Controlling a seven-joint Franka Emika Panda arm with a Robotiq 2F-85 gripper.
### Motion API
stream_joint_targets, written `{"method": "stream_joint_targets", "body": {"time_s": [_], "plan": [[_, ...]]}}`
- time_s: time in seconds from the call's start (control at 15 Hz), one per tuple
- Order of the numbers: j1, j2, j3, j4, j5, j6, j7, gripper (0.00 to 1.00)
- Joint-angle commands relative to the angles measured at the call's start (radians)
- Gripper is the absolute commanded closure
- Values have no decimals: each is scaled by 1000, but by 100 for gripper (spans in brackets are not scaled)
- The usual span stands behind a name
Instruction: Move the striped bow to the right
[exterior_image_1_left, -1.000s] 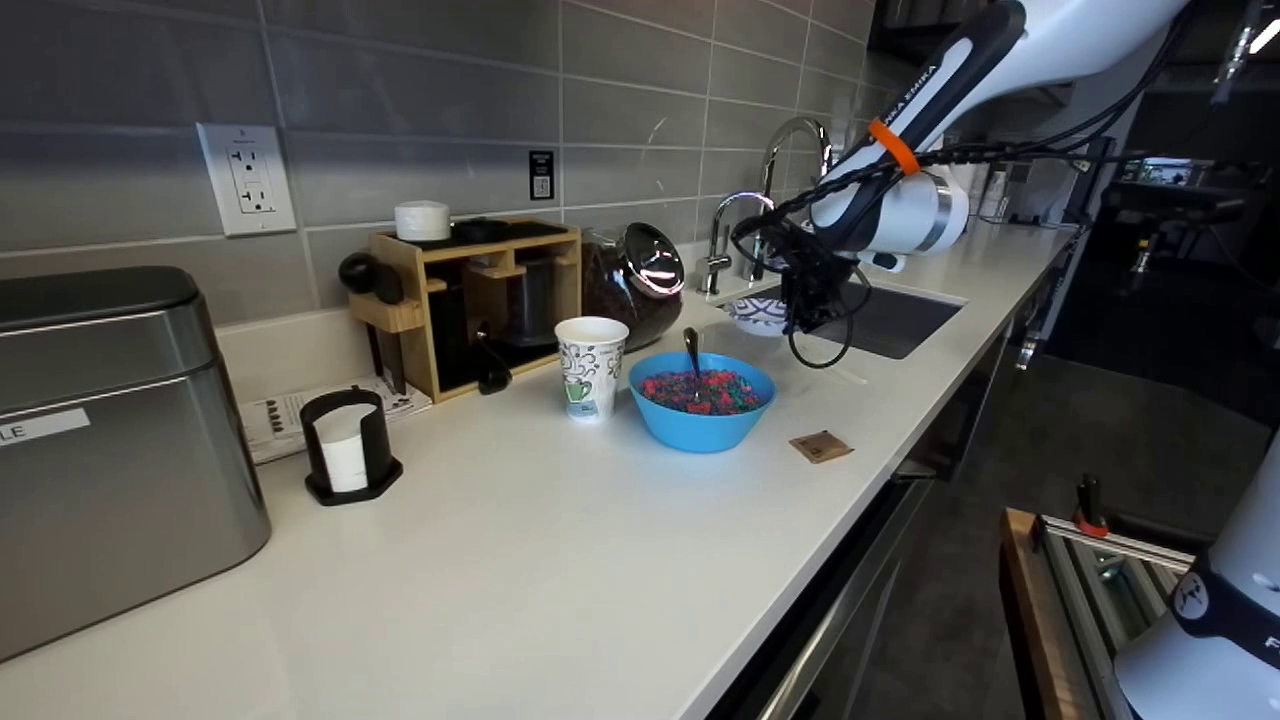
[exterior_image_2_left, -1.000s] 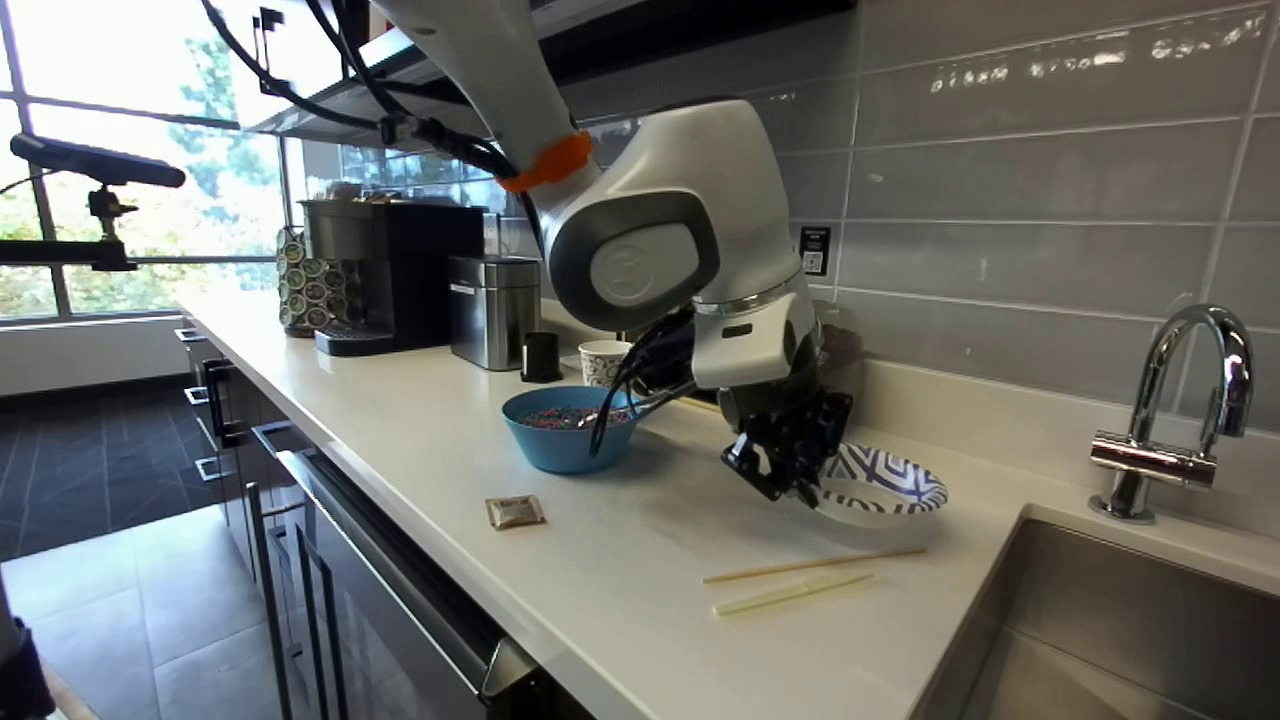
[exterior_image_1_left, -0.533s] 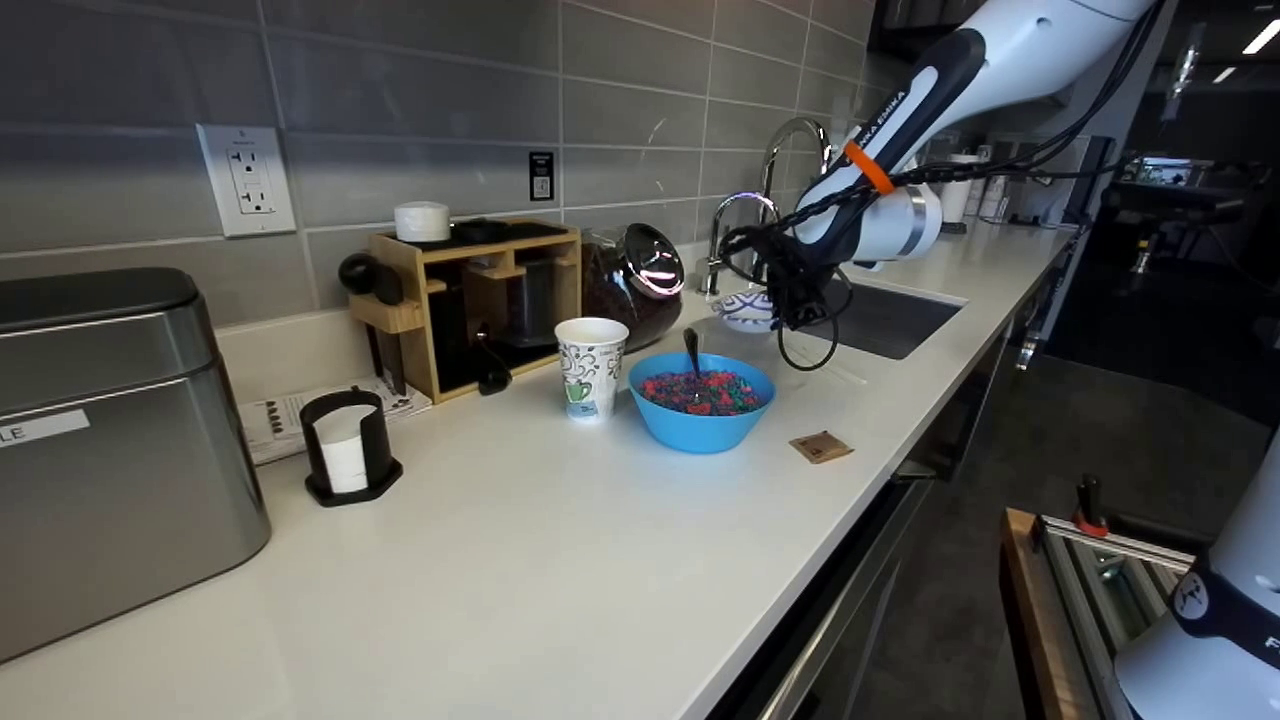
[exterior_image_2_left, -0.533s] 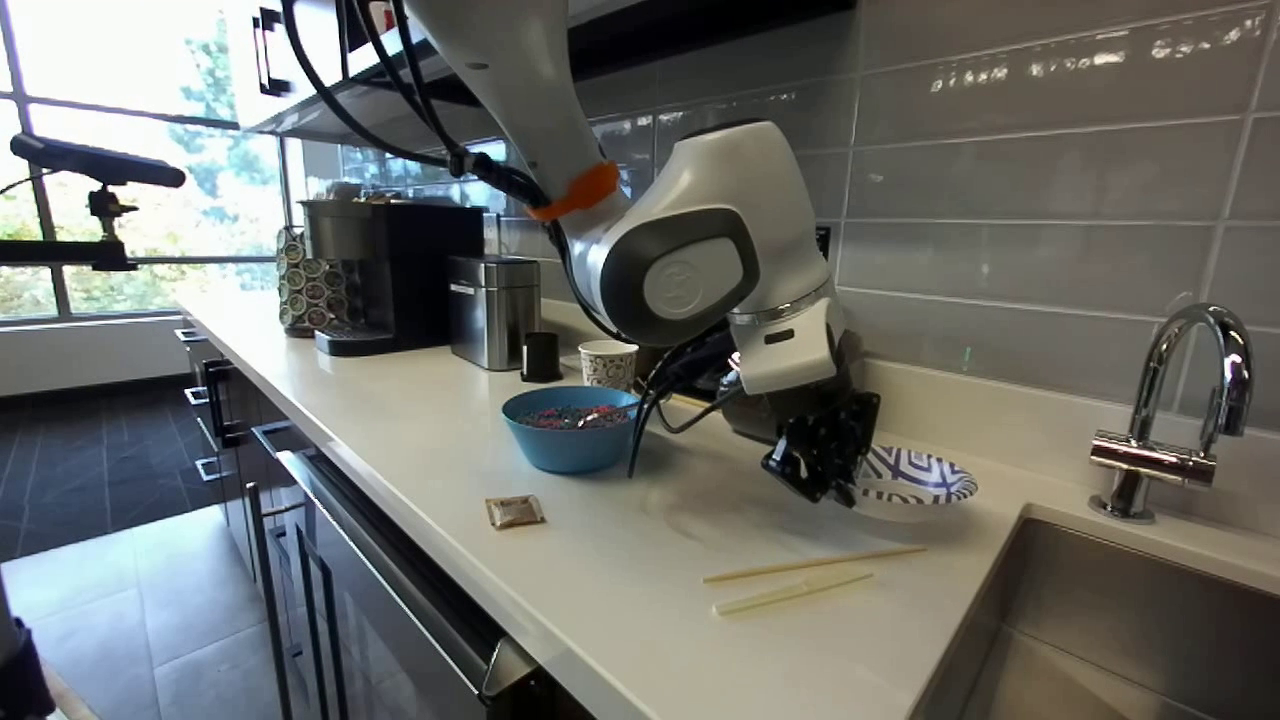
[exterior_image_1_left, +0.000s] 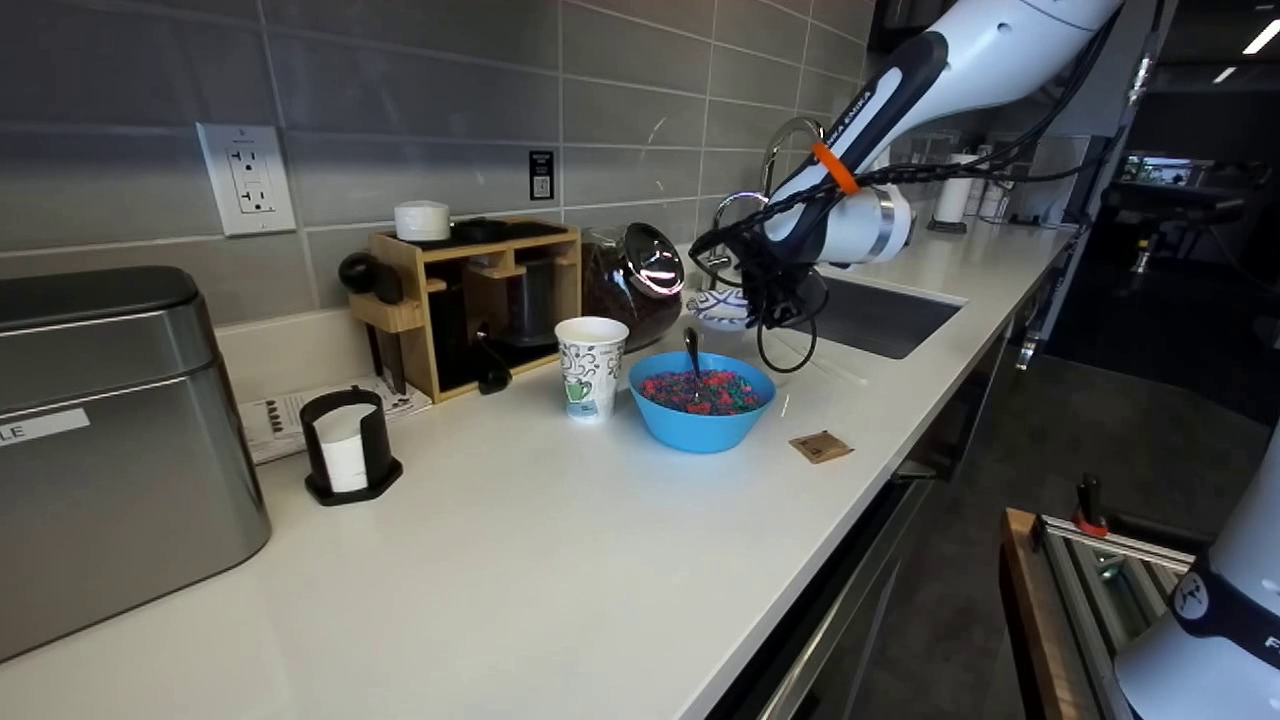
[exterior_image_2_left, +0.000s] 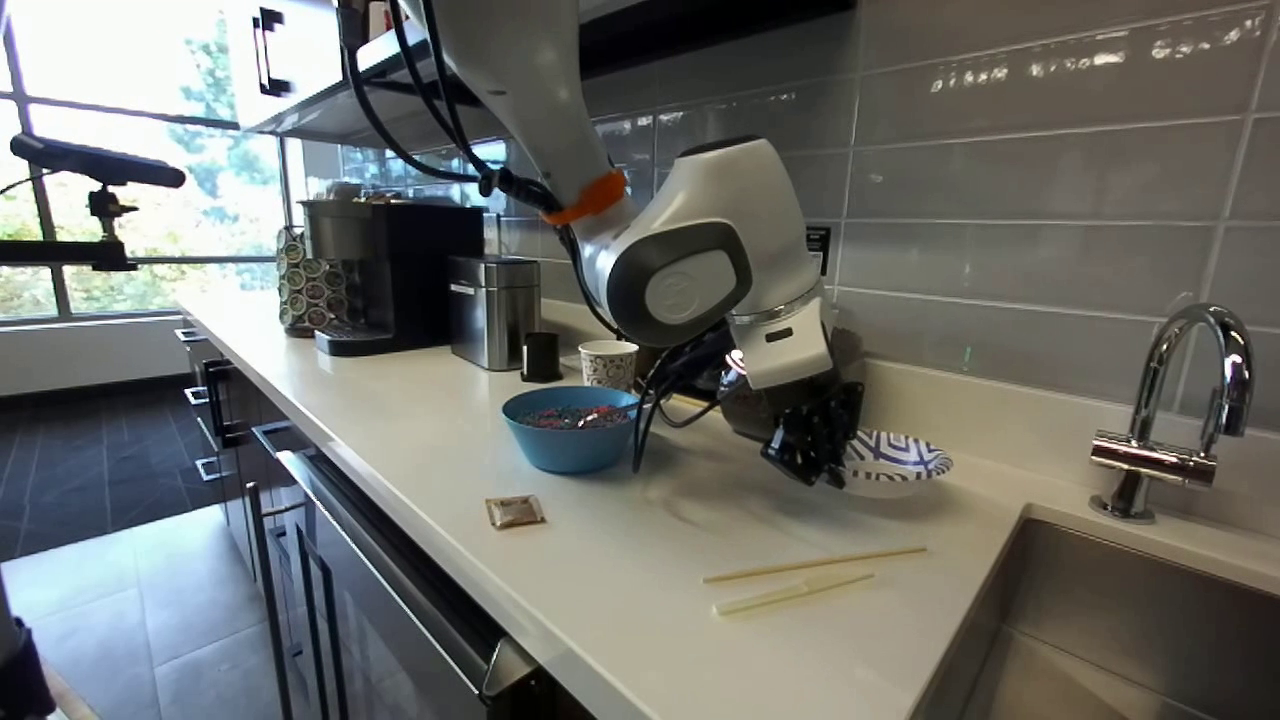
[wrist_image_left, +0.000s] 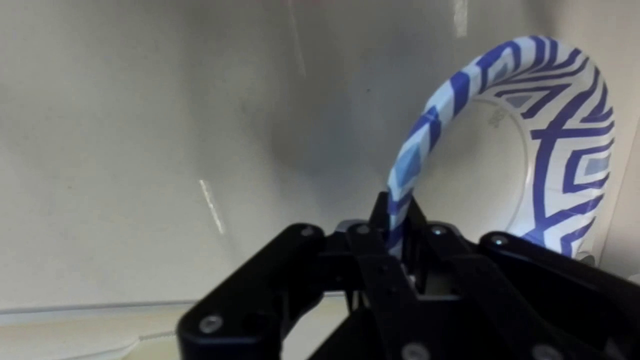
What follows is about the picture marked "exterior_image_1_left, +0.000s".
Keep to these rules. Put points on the small brown square tile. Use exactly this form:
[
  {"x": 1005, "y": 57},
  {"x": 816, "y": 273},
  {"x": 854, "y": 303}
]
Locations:
[{"x": 822, "y": 446}]

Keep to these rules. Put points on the wooden organiser rack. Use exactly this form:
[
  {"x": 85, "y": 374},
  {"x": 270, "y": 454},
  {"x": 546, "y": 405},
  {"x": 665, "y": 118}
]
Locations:
[{"x": 415, "y": 267}]

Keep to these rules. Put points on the black napkin holder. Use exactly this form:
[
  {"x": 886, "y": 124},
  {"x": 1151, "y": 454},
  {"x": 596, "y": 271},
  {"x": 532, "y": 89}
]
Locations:
[{"x": 312, "y": 440}]

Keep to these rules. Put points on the silver toaster oven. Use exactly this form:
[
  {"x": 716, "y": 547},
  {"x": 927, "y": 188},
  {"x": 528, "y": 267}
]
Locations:
[{"x": 120, "y": 454}]

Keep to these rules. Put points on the colourful candies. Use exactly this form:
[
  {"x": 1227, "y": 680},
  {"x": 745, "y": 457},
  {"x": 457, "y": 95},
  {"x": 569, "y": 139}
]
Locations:
[{"x": 700, "y": 392}]

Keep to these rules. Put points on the white paper towel roll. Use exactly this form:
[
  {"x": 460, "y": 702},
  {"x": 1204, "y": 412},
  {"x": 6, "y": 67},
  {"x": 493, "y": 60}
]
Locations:
[{"x": 955, "y": 201}]

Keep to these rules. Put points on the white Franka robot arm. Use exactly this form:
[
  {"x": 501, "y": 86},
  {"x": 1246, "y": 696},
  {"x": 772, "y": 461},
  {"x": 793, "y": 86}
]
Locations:
[{"x": 932, "y": 83}]

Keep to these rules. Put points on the black spoon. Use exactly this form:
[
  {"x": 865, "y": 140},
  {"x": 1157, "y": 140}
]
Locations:
[{"x": 695, "y": 352}]

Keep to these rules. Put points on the black wall switch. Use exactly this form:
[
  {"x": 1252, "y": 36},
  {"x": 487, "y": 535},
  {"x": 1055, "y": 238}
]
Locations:
[{"x": 541, "y": 172}]

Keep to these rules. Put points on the orange clamp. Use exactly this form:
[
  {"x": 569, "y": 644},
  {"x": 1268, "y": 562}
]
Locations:
[{"x": 1093, "y": 515}]

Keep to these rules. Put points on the patterned paper cup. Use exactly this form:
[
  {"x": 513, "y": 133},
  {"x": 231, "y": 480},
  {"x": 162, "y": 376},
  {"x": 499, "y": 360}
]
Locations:
[{"x": 588, "y": 365}]

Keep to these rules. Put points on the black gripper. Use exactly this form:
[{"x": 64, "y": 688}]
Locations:
[{"x": 772, "y": 245}]

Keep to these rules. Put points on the wooden cart with metal rail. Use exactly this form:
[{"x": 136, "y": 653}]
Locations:
[{"x": 1055, "y": 615}]

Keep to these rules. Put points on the dark under-counter cabinet front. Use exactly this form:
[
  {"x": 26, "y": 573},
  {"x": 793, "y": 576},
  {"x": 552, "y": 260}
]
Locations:
[{"x": 854, "y": 626}]

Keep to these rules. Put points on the black round knob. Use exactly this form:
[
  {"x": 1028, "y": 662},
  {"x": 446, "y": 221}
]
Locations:
[{"x": 372, "y": 276}]

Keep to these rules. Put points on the shiny black kettle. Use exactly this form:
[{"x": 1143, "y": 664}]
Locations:
[{"x": 635, "y": 286}]

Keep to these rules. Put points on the white wall outlet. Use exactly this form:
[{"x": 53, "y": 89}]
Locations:
[{"x": 246, "y": 177}]

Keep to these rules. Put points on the blue plastic bowl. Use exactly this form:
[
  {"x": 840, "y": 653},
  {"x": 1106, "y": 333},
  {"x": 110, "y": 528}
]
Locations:
[{"x": 700, "y": 431}]

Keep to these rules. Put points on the chrome faucet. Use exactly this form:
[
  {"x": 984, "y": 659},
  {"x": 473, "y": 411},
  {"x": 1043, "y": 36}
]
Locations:
[{"x": 770, "y": 147}]

